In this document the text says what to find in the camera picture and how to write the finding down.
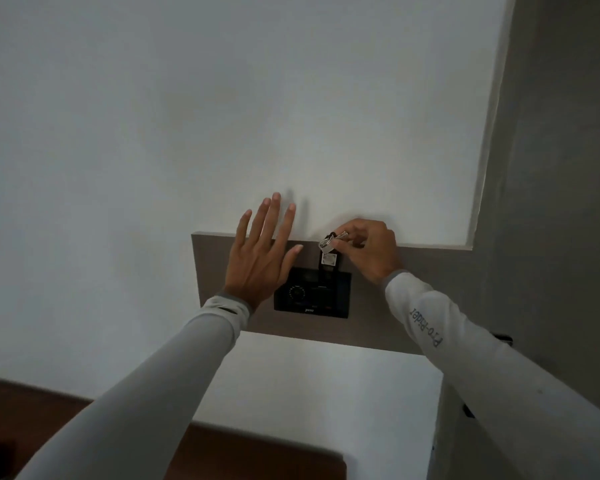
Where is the person's left hand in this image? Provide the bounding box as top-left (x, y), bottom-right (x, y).
top-left (223, 193), bottom-right (305, 311)

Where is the person's right hand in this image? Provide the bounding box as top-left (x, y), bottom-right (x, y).
top-left (330, 218), bottom-right (404, 286)

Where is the black key tag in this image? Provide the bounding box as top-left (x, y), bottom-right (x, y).
top-left (318, 231), bottom-right (350, 273)

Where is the person's right forearm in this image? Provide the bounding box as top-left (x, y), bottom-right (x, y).
top-left (383, 269), bottom-right (600, 480)

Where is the person's left forearm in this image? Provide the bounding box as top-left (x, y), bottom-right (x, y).
top-left (16, 292), bottom-right (254, 480)

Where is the dark brown wooden furniture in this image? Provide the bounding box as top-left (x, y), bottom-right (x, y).
top-left (0, 377), bottom-right (349, 480)

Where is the black wall switch panel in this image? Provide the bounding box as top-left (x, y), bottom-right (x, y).
top-left (273, 267), bottom-right (352, 319)

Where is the grey-brown wall backing panel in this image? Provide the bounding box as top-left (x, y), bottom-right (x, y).
top-left (191, 232), bottom-right (475, 356)

